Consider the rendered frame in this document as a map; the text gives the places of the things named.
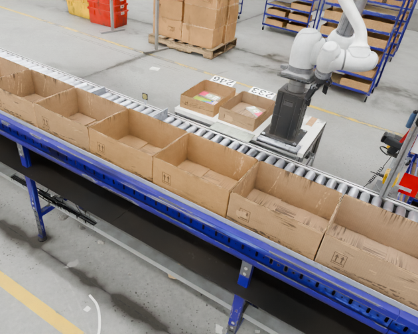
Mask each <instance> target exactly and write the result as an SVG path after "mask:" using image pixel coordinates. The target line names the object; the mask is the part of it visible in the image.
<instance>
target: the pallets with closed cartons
mask: <svg viewBox="0 0 418 334"><path fill-rule="evenodd" d="M238 3H239V0H159V35H162V36H159V43H163V44H166V45H167V47H169V48H171V49H176V50H177V51H180V52H181V51H184V52H185V53H188V54H190V53H192V52H197V53H199V54H203V57H204V58H207V59H210V60H212V59H214V58H215V57H217V56H219V55H221V54H223V53H224V52H226V51H228V50H229V49H231V48H233V47H235V46H236V43H237V38H236V37H235V33H236V23H237V19H238V11H239V4H238ZM176 39H178V40H180V41H178V42H175V41H174V40H176ZM149 43H151V44H155V0H153V33H151V34H149ZM186 43H188V44H186ZM226 44H227V45H226ZM194 45H197V46H196V47H194ZM203 48H205V49H203ZM215 50H216V51H215Z"/></svg>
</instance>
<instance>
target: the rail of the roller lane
mask: <svg viewBox="0 0 418 334"><path fill-rule="evenodd" d="M0 50H2V51H3V52H6V53H7V54H12V56H16V57H18V58H21V59H22V60H24V59H25V60H26V61H27V62H29V61H30V62H32V64H34V63H35V64H37V66H39V65H40V66H42V67H43V68H47V69H48V70H52V71H53V72H58V74H63V75H64V76H68V77H69V78H70V79H71V78H74V79H75V80H76V81H78V80H80V81H81V82H82V83H87V85H92V86H93V87H94V88H95V87H98V88H100V87H102V86H100V85H97V84H94V83H92V82H89V81H86V80H83V79H82V78H78V77H76V76H73V75H71V74H68V73H66V72H62V71H60V70H57V69H56V68H52V67H50V66H47V65H45V64H42V63H40V62H37V61H34V60H31V59H30V58H26V57H24V56H21V55H19V54H16V53H14V52H11V51H8V50H6V49H4V48H0ZM106 89H107V90H108V92H110V93H111V94H112V95H117V96H118V97H119V98H120V97H123V98H124V99H125V100H126V101H127V100H130V101H131V102H132V103H138V105H139V106H141V105H144V106H145V108H146V109H147V108H151V109H152V110H153V112H154V111H158V112H160V111H162V109H159V108H157V107H154V106H152V105H149V104H147V105H145V104H144V103H143V102H142V101H138V100H136V99H133V98H131V97H128V96H126V95H123V94H120V93H118V92H116V91H112V90H110V89H108V88H106ZM170 116H172V117H174V121H176V120H177V119H180V120H181V121H182V123H185V122H187V123H189V125H190V127H191V126H193V125H196V126H197V127H198V130H199V129H204V130H205V131H206V133H208V132H209V131H211V132H213V133H214V137H215V136H216V135H221V136H222V141H223V140H224V139H225V138H229V139H230V140H231V143H230V144H229V145H228V146H230V145H231V144H232V143H233V142H234V141H237V142H238V143H239V144H240V146H239V148H240V147H241V146H242V145H244V144H245V145H247V147H248V151H249V150H251V149H252V148H255V149H256V150H257V154H256V155H255V156H254V158H255V157H256V156H257V155H258V154H259V153H260V152H264V153H266V155H267V156H266V158H265V159H264V162H265V161H266V159H267V158H268V157H269V156H271V155H273V156H274V157H275V158H276V161H275V162H274V163H273V165H275V164H276V163H277V161H278V160H279V159H283V160H284V161H285V165H284V167H283V168H282V169H285V167H286V166H287V165H288V163H293V164H294V165H295V169H294V170H293V172H292V173H295V171H296V170H297V168H298V167H303V168H304V169H305V173H304V174H303V176H302V177H305V176H306V174H307V172H308V171H313V172H315V174H316V176H315V177H314V179H313V181H314V182H315V180H316V179H317V177H318V176H319V175H324V176H325V177H326V181H325V183H324V184H323V185H324V186H325V185H326V184H327V182H328V181H329V179H334V180H336V183H337V184H336V186H335V188H334V190H337V188H338V186H339V184H341V183H345V184H346V185H347V186H348V189H347V190H346V193H345V194H346V195H348V192H349V191H350V189H351V188H357V189H358V190H359V193H358V196H357V199H359V198H360V196H361V194H362V192H368V193H369V194H370V199H369V202H368V203H370V204H371V202H372V199H373V197H375V196H378V197H379V194H380V193H378V192H375V191H373V190H370V189H368V188H363V186H359V185H358V184H355V183H352V182H349V181H347V180H344V179H342V178H339V177H336V176H333V175H332V174H328V173H326V172H323V171H321V170H318V169H316V168H313V167H310V166H306V165H304V164H302V163H300V162H297V161H295V160H292V159H290V158H287V157H284V156H281V155H280V154H276V153H274V152H271V151H269V150H266V149H264V148H261V147H258V146H256V145H254V144H250V143H248V142H246V141H243V140H240V139H237V138H234V137H231V136H229V135H226V134H224V133H221V132H218V131H215V130H213V129H210V128H209V127H206V126H204V125H201V124H198V123H195V122H194V121H190V120H188V119H184V118H182V117H180V116H178V115H175V114H172V113H169V112H168V117H170ZM168 117H167V118H168ZM228 146H227V147H228ZM237 149H238V148H237ZM237 149H236V150H237ZM248 151H247V152H248ZM247 152H246V153H247ZM246 153H245V154H246ZM381 199H382V204H381V206H380V207H381V208H382V209H383V205H384V203H385V202H386V201H392V202H393V204H394V207H393V211H392V213H395V211H396V208H397V207H398V206H400V205H402V206H404V207H405V208H406V213H405V218H408V214H409V212H410V211H417V212H418V207H415V206H412V205H409V204H407V203H404V202H402V201H399V200H397V199H393V198H392V197H389V196H387V197H386V199H384V198H383V197H381Z"/></svg>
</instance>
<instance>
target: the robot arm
mask: <svg viewBox="0 0 418 334"><path fill-rule="evenodd" d="M367 1H368V0H338V2H339V4H340V6H341V7H342V10H343V13H342V16H341V18H340V22H339V24H338V27H337V28H336V29H335V30H333V31H332V32H331V33H330V35H329V36H328V38H323V37H321V36H322V35H321V33H320V32H319V31H318V30H317V29H315V28H303V29H302V30H301V31H299V33H298V34H297V36H296V37H295V39H294V42H293V45H292V48H291V54H290V59H289V64H281V66H280V68H281V69H284V70H283V71H282V72H281V74H283V75H286V76H291V77H294V78H299V79H301V80H305V81H309V80H310V79H311V78H312V77H313V76H315V83H314V85H311V86H310V88H309V90H308V91H307V94H306V95H305V97H304V99H305V100H306V101H305V104H306V105H307V106H310V103H311V97H312V96H313V95H314V93H315V92H316V90H318V89H319V88H320V87H321V86H322V85H323V84H324V87H323V89H322V92H323V93H324V94H325V95H326V93H327V91H328V87H330V86H331V85H330V84H332V79H331V75H332V72H333V71H335V70H344V71H347V72H367V71H370V70H373V69H374V68H375V67H376V65H377V63H378V55H377V54H376V53H375V52H373V51H371V50H370V47H369V46H368V41H367V30H366V26H365V24H364V21H363V19H362V17H361V16H362V13H363V11H364V8H365V6H366V3H367ZM354 32H355V34H354ZM314 65H316V70H315V71H313V68H314ZM315 86H316V87H317V88H316V87H315Z"/></svg>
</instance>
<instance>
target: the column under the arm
mask: <svg viewBox="0 0 418 334"><path fill-rule="evenodd" d="M288 85H289V83H286V84H285V85H283V86H282V87H281V88H280V89H279V90H278V92H277V97H276V100H275V106H274V110H273V115H272V118H271V123H270V124H269V125H268V126H267V127H266V128H265V129H264V130H263V131H262V132H261V133H260V135H263V136H265V137H268V138H271V139H274V140H277V141H279V142H283V143H285V144H288V145H291V146H294V147H296V146H297V145H298V144H299V143H300V141H301V140H302V139H303V137H304V136H305V135H306V133H307V132H308V131H306V130H303V129H301V127H302V124H303V119H304V116H305V113H306V110H307V105H306V104H305V101H306V100H305V99H304V97H305V95H306V94H307V91H308V90H309V89H308V88H305V90H304V92H303V93H295V92H292V91H289V90H288Z"/></svg>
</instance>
